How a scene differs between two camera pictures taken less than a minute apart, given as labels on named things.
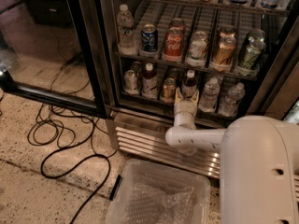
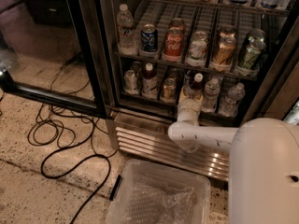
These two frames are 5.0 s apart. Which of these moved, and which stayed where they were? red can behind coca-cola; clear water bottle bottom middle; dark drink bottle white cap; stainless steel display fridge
Moved: dark drink bottle white cap
Stayed: stainless steel display fridge; clear water bottle bottom middle; red can behind coca-cola
